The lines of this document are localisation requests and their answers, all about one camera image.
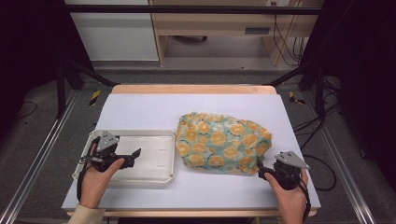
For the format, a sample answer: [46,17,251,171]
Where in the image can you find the wooden table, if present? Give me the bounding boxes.
[65,84,318,218]

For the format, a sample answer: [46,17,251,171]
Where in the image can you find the person's right hand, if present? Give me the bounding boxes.
[263,168,309,224]

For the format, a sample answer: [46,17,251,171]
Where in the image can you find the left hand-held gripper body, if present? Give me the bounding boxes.
[83,130,126,173]

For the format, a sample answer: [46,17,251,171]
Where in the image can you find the black hanging desk cables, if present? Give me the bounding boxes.
[271,1,308,67]

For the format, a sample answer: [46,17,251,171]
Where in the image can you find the wooden desk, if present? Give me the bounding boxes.
[148,0,325,67]

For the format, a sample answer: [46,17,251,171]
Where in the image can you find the thin black floor cable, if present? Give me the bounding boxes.
[16,100,38,121]

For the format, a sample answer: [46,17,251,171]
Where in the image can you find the aluminium rail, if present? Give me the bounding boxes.
[0,89,79,224]
[302,91,376,224]

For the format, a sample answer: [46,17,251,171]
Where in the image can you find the person's left hand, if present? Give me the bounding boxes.
[79,143,126,210]

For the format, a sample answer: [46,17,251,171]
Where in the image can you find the white cabinet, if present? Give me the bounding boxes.
[64,0,160,63]

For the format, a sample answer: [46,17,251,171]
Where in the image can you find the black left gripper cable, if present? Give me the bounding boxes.
[76,136,102,203]

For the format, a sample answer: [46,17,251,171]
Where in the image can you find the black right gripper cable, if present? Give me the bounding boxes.
[281,166,313,222]

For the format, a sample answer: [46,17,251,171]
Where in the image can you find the black horizontal frame bar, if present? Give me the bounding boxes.
[64,4,323,16]

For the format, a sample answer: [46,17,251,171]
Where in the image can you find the black floor cables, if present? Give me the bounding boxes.
[291,76,342,192]

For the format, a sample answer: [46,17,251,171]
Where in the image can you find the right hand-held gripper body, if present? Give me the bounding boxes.
[267,150,311,191]

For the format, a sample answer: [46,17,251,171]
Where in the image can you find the white plastic tray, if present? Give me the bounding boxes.
[71,128,177,189]

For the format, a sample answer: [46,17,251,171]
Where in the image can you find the black metal stand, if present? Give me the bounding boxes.
[55,58,120,119]
[263,60,327,121]

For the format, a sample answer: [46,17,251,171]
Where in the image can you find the black curtain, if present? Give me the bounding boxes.
[0,0,95,138]
[298,0,396,190]

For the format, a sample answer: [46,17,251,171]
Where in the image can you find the floral cloth bag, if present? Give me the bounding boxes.
[175,111,274,177]

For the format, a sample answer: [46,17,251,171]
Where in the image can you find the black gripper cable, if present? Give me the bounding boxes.
[76,136,102,203]
[281,166,313,222]

